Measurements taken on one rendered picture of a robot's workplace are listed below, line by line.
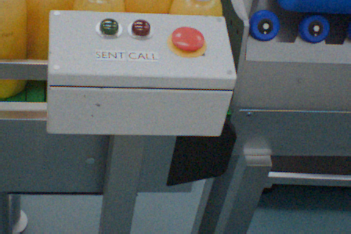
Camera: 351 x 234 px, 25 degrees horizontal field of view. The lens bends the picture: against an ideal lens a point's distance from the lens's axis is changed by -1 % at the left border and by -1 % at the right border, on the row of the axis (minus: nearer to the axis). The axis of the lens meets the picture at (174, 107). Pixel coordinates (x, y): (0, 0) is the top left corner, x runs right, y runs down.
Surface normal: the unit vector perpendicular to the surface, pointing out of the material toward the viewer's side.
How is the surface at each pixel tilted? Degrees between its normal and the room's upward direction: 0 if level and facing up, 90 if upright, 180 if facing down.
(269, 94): 70
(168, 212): 0
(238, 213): 90
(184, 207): 0
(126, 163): 90
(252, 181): 90
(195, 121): 90
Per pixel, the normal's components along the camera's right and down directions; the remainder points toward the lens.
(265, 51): 0.16, 0.18
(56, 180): 0.10, 0.75
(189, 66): 0.14, -0.66
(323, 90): 0.14, 0.48
